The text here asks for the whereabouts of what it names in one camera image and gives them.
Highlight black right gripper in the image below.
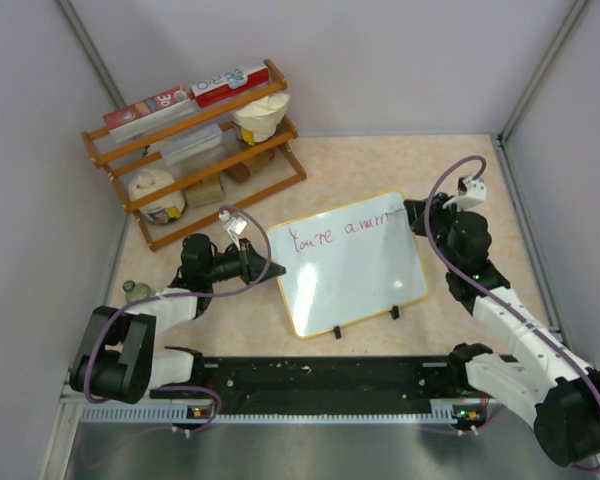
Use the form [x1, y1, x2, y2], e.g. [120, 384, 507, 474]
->
[406, 192, 465, 271]

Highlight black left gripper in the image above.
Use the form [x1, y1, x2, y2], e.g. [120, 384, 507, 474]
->
[204, 237, 284, 285]

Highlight white marker pen magenta cap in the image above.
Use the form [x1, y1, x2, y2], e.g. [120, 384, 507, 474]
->
[387, 209, 407, 218]

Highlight yellow framed whiteboard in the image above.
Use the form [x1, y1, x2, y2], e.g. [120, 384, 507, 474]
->
[268, 190, 428, 339]

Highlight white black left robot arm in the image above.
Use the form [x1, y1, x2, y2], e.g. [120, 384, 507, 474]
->
[69, 234, 286, 404]

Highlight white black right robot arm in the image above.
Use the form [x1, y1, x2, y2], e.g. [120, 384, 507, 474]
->
[403, 194, 600, 467]

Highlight tan sponge stack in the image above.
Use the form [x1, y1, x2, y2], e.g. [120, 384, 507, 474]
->
[184, 174, 224, 208]

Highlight reddish brown sponge stack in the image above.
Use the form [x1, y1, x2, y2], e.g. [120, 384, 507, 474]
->
[223, 150, 275, 184]

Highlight orange wooden shelf rack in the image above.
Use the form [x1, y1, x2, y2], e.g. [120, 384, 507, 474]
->
[81, 60, 307, 251]

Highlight small glass bottle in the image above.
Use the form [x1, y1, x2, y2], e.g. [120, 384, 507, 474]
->
[122, 280, 155, 304]

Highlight clear plastic box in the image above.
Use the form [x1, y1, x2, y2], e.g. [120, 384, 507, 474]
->
[159, 123, 223, 166]

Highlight lower white paper-lid jar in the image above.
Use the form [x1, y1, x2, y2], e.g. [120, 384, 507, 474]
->
[127, 167, 187, 227]

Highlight white paper-lid jar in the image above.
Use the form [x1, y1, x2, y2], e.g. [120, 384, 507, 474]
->
[127, 167, 187, 227]
[232, 93, 290, 146]

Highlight upper white paper-lid jar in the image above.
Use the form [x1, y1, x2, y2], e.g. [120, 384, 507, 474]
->
[232, 93, 290, 146]

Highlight red white wrap box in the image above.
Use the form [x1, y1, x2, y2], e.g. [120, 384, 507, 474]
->
[190, 62, 269, 108]

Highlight red foil wrap box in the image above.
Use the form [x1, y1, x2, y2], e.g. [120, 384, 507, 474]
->
[103, 85, 194, 143]

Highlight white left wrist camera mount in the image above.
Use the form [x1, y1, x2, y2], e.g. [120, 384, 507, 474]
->
[218, 210, 248, 248]

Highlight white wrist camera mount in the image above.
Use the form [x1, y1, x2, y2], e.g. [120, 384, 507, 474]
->
[218, 210, 248, 248]
[443, 176, 487, 211]

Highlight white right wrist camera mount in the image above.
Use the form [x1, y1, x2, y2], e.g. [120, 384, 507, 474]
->
[443, 176, 487, 211]

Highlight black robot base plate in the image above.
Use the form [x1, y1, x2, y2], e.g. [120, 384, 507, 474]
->
[176, 354, 496, 418]

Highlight grey slotted cable duct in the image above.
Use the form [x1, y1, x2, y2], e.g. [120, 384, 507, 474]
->
[82, 402, 486, 426]

